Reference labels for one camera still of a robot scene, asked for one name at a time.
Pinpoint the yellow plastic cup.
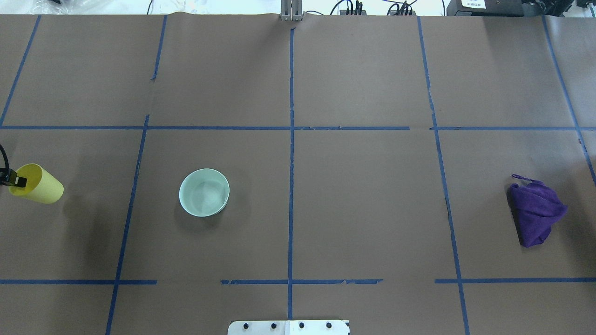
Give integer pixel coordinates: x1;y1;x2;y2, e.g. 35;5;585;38
8;163;64;204

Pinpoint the light green bowl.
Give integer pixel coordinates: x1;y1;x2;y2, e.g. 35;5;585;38
178;169;230;218

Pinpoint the purple cloth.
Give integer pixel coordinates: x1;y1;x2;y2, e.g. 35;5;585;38
508;174;569;248

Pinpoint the black device with label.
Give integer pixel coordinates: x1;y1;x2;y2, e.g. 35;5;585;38
446;0;555;18

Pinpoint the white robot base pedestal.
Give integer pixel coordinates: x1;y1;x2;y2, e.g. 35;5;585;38
227;320;351;335

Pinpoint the aluminium frame post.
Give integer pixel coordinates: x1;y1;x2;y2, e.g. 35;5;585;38
279;0;304;22

